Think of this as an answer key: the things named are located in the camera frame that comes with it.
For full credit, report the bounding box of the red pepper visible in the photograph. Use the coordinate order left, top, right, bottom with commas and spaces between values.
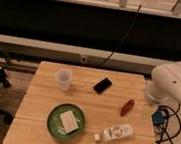
120, 99, 134, 116

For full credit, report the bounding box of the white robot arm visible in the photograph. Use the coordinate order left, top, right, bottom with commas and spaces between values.
143, 61, 181, 105

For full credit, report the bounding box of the white ceramic cup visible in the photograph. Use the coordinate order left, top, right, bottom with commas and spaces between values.
55, 69, 73, 91

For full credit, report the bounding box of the black smartphone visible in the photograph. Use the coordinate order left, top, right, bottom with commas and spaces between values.
94, 78, 112, 94

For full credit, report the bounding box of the white sponge block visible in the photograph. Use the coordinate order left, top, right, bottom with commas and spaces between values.
60, 111, 78, 134

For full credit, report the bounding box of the green plate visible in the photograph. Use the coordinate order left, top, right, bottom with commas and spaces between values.
46, 103, 85, 142

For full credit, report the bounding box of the white plastic bottle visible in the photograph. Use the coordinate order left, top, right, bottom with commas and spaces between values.
93, 124, 134, 143

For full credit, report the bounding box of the blue connector box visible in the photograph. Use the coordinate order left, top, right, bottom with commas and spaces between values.
151, 110, 165, 125

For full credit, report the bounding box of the white wall outlet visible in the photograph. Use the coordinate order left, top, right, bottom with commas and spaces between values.
81, 56, 87, 64

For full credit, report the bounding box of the black hanging cable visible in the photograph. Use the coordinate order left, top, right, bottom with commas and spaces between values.
96, 0, 144, 73

